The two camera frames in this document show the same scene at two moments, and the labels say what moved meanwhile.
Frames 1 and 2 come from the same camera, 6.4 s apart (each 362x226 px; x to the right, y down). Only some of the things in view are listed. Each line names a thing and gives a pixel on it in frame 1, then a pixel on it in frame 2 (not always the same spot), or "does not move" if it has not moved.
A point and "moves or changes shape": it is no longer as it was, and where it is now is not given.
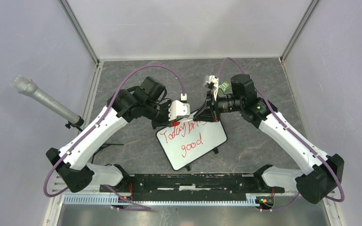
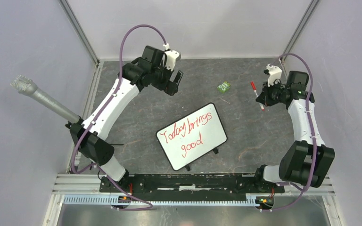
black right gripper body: (214, 106) to (273, 94)
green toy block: (224, 87) does not move
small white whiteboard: (183, 144) does not move
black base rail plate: (196, 187) does not move
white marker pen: (177, 123) moves or changes shape
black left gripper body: (160, 117) to (161, 77)
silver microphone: (23, 84) does not move
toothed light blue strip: (108, 199) does not move
